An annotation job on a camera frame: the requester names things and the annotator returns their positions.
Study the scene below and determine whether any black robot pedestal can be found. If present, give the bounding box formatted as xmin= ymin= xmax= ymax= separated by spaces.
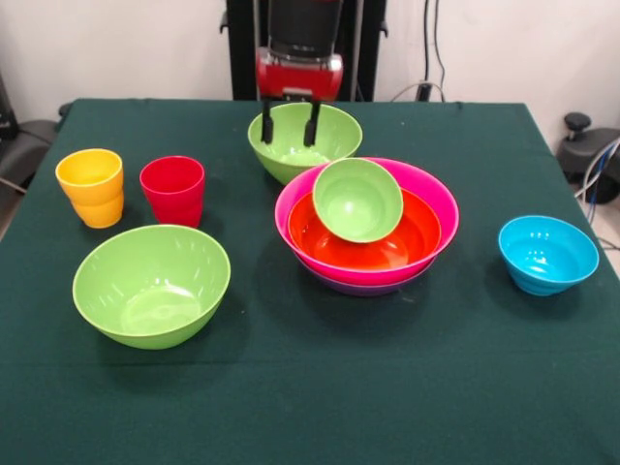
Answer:
xmin=220 ymin=0 xmax=388 ymax=103

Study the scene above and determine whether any pink bowl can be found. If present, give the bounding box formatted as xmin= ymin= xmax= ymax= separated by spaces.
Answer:
xmin=274 ymin=155 xmax=461 ymax=287

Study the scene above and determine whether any blue and white cable bundle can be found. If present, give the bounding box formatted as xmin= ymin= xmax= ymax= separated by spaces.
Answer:
xmin=573 ymin=138 xmax=620 ymax=204

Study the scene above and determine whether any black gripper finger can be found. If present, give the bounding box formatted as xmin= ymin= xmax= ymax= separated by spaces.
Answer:
xmin=302 ymin=100 xmax=322 ymax=147
xmin=260 ymin=98 xmax=275 ymax=145

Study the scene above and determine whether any small blue bowl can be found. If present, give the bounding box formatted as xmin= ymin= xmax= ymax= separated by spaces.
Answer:
xmin=498 ymin=215 xmax=601 ymax=296

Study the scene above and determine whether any purple bowl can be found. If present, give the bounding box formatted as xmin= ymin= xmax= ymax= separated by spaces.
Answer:
xmin=309 ymin=268 xmax=432 ymax=298

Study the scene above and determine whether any medium green bowl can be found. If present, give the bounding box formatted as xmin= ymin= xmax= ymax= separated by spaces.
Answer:
xmin=247 ymin=102 xmax=363 ymax=186

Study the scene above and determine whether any yellow cup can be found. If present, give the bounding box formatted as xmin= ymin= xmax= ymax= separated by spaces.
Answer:
xmin=54 ymin=148 xmax=125 ymax=230

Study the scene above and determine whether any orange bowl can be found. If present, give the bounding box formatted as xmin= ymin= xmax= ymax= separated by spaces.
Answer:
xmin=287 ymin=186 xmax=443 ymax=272

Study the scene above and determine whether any black wall cable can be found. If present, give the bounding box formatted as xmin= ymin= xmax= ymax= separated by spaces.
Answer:
xmin=423 ymin=0 xmax=447 ymax=102

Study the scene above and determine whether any black office chair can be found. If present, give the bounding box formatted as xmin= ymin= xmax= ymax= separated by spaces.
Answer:
xmin=0 ymin=72 xmax=72 ymax=195

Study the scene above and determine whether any large green bowl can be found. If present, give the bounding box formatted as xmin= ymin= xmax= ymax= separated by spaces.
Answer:
xmin=72 ymin=224 xmax=233 ymax=351

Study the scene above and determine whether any dark green tablecloth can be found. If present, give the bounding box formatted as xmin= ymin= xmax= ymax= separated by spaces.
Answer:
xmin=0 ymin=99 xmax=620 ymax=465

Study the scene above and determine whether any small ribbed green bowl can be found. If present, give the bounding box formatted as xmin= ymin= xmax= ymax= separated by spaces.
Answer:
xmin=312 ymin=157 xmax=405 ymax=244

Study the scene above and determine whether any red cup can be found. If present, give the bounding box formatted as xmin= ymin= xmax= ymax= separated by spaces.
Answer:
xmin=139 ymin=155 xmax=206 ymax=229

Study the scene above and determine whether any black chair with round knob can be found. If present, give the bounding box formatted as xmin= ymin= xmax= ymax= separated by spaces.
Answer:
xmin=556 ymin=111 xmax=620 ymax=204

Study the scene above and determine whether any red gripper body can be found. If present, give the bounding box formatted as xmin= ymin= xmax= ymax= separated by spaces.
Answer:
xmin=255 ymin=46 xmax=345 ymax=103

